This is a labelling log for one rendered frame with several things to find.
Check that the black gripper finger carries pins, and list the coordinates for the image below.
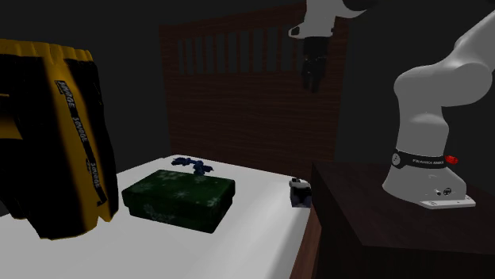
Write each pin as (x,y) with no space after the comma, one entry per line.
(314,82)

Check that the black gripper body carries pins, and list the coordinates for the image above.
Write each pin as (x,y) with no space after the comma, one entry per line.
(314,50)

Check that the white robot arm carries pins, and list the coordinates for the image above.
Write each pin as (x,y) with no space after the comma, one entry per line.
(423,127)

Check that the small dark blue box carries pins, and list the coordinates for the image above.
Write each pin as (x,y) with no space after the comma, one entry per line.
(299,192)

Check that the dark brown robot stand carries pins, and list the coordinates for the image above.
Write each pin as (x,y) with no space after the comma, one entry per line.
(371,231)

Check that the bed with wooden headboard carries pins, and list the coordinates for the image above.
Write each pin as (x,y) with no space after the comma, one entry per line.
(251,239)

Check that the dark green patterned box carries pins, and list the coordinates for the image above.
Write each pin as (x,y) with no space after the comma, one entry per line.
(181,197)

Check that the yellow and black shorts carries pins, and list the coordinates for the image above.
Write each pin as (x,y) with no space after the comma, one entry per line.
(54,150)

